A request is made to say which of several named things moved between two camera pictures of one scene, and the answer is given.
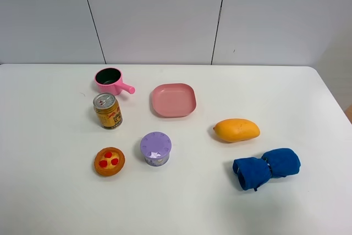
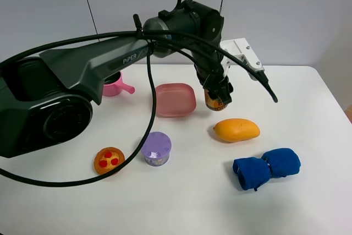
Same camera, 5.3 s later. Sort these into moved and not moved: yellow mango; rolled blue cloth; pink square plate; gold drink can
Moved: gold drink can
Not moved: rolled blue cloth; pink square plate; yellow mango
